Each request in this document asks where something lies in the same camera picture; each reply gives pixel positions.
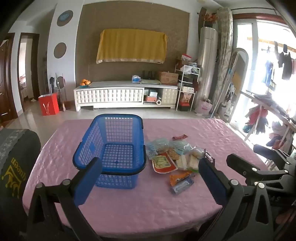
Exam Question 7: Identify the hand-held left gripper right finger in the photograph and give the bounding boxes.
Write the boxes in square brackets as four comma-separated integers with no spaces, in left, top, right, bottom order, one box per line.
[198,158,281,241]

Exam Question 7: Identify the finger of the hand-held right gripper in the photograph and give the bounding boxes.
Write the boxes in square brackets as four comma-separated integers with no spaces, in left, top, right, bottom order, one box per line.
[227,153,289,186]
[253,144,296,167]

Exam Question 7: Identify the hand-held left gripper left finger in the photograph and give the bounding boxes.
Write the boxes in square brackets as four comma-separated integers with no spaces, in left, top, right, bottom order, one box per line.
[26,157,103,241]

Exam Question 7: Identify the clear packet of white snacks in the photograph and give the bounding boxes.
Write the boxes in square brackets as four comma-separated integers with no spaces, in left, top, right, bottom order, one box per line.
[177,154,190,171]
[188,147,205,172]

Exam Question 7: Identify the blue purple snack packet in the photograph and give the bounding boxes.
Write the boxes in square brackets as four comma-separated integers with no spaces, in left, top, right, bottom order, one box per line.
[170,178,195,195]

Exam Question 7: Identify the long orange snack packet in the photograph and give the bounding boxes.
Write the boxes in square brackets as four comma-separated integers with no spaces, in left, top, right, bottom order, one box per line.
[169,171,195,186]

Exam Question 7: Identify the blue plastic basket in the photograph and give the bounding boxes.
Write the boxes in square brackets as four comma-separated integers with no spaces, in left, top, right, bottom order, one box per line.
[73,113,147,189]

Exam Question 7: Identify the light blue snack packet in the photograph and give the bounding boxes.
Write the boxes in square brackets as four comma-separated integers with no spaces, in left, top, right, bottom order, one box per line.
[147,138,170,160]
[170,140,192,154]

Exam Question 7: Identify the yellow snack packet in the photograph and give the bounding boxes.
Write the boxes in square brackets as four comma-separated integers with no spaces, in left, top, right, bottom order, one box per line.
[168,149,183,160]

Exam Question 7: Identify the large red packet yellow label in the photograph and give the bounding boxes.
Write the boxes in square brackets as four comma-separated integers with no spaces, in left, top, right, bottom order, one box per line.
[151,153,178,174]

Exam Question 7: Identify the red clothes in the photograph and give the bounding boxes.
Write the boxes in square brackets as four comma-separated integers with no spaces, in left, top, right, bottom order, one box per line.
[248,105,269,135]

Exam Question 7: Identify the wooden drying rack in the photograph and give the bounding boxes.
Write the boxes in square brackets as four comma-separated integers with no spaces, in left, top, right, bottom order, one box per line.
[240,89,296,151]

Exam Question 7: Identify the pink tablecloth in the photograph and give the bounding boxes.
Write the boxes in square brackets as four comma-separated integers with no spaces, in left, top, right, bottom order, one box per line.
[23,118,278,241]

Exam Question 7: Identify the pink plastic bag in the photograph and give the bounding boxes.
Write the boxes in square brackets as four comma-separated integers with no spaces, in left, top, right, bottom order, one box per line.
[196,99,213,116]

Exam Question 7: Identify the chair with dark cover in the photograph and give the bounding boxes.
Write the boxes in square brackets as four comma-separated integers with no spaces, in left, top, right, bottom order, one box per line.
[0,128,42,241]

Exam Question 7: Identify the blue hanging garment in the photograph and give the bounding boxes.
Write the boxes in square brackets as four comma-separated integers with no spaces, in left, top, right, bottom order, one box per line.
[262,61,273,84]

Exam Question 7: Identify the arched standing mirror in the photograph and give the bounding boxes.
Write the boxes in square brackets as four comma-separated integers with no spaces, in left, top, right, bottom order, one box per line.
[228,48,249,121]

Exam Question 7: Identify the red gift bag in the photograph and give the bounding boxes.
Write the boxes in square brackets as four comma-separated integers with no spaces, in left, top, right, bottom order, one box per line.
[38,93,60,116]

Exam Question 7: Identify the black hanging shirt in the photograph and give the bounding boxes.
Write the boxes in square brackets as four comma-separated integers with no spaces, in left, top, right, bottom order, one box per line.
[277,52,293,80]

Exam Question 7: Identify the white tv cabinet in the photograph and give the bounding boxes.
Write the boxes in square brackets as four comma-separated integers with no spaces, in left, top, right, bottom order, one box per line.
[73,81,179,112]

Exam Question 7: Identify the white shelf rack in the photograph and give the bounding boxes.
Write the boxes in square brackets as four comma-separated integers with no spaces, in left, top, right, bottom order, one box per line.
[175,65,201,112]

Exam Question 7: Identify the standing air conditioner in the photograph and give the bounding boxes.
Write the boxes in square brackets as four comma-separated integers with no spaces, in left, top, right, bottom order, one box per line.
[194,27,218,114]

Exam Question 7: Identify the patterned curtain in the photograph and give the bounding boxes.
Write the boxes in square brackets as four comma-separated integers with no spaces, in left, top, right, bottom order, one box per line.
[211,7,233,116]

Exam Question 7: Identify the cardboard box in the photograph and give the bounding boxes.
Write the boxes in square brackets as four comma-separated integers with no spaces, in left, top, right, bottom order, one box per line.
[158,71,179,85]

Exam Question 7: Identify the dark wooden door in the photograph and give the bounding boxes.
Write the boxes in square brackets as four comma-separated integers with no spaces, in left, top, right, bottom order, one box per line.
[0,32,18,127]

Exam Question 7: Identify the yellow cloth cover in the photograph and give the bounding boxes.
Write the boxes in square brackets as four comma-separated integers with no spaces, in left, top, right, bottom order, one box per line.
[96,29,168,64]

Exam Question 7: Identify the artificial flowers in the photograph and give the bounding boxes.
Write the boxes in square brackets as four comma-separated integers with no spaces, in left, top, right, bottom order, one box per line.
[201,11,218,27]

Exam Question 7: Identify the round wall clock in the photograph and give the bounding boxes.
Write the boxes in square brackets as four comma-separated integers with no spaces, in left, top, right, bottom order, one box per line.
[57,10,74,26]

